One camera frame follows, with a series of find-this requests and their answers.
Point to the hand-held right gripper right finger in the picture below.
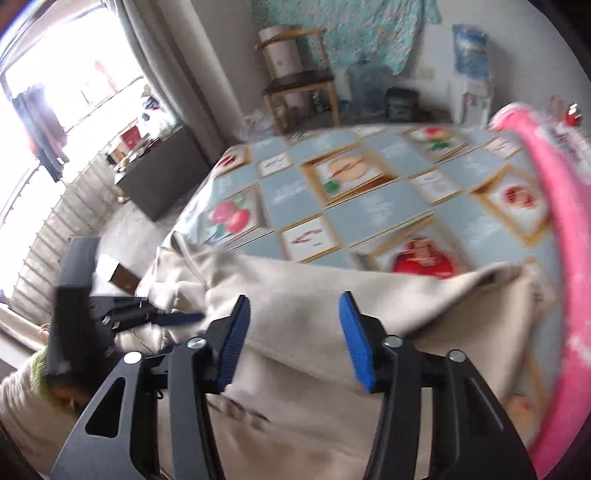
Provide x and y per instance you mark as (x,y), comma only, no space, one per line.
(358,344)

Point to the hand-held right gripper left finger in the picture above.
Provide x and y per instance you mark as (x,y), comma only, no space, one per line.
(233,344)

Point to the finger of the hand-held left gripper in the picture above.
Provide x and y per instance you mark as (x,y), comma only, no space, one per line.
(129,303)
(180,318)

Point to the cream zip jacket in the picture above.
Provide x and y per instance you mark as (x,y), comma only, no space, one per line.
(314,300)

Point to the person's left forearm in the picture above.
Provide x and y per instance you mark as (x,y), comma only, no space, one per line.
(23,401)

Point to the dark hanging clothes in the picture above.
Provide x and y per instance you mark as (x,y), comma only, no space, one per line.
(44,129)

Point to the brown cardboard box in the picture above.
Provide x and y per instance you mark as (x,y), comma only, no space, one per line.
(122,277)

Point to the window railing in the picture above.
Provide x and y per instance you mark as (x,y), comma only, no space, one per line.
(60,230)

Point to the dark grey cabinet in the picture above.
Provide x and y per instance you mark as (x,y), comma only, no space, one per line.
(166,175)

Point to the fruit print tablecloth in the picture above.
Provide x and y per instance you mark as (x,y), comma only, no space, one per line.
(369,184)

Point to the small red box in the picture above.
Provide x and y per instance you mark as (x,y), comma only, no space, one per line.
(130,137)

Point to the white plastic bag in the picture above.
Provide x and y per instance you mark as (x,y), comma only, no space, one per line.
(256,124)

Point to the pink floral blanket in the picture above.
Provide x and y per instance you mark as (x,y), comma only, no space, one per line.
(568,240)

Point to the beige curtain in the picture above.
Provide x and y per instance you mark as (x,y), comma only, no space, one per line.
(184,69)

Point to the black trash bin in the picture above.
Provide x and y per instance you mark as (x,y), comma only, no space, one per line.
(402,104)

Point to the empty clear water jug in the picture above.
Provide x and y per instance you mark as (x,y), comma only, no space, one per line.
(367,90)

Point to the wooden chair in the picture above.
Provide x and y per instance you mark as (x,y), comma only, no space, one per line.
(300,87)

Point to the white water dispenser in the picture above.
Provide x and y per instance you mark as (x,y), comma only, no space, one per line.
(471,101)

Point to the pale pink cylinder bin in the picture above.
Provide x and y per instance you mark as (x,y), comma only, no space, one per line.
(281,53)

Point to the teal floral wall cloth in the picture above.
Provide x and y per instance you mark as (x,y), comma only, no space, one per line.
(351,32)

